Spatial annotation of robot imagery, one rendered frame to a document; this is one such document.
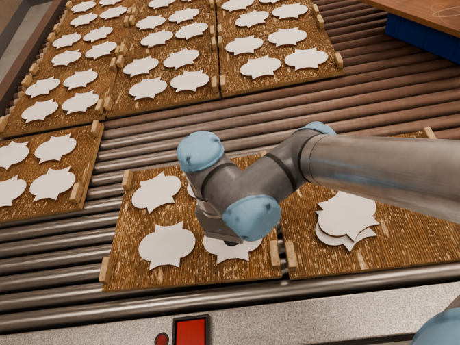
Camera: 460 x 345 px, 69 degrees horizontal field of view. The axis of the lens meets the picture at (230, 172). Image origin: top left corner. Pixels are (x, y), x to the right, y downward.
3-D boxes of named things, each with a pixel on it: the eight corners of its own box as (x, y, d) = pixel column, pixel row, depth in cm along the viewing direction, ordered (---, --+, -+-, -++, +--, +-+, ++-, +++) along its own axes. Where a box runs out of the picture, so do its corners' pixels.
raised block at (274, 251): (280, 270, 71) (279, 265, 69) (272, 271, 71) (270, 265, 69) (277, 245, 75) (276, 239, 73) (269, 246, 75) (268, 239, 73)
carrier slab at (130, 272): (282, 278, 71) (281, 275, 70) (104, 293, 77) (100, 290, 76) (267, 157, 93) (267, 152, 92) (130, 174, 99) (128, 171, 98)
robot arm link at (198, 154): (191, 174, 49) (163, 144, 54) (208, 213, 57) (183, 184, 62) (233, 146, 51) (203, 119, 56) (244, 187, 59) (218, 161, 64)
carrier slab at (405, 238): (496, 257, 66) (500, 254, 65) (289, 280, 71) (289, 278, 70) (424, 134, 88) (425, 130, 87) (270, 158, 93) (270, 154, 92)
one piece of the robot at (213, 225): (247, 169, 64) (257, 213, 77) (204, 164, 67) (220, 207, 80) (233, 211, 59) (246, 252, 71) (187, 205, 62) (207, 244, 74)
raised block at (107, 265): (109, 285, 76) (103, 280, 74) (102, 285, 76) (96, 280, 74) (115, 260, 80) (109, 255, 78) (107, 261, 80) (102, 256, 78)
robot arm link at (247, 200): (300, 181, 46) (251, 141, 53) (237, 230, 44) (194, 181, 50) (302, 210, 52) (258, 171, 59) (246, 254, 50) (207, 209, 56)
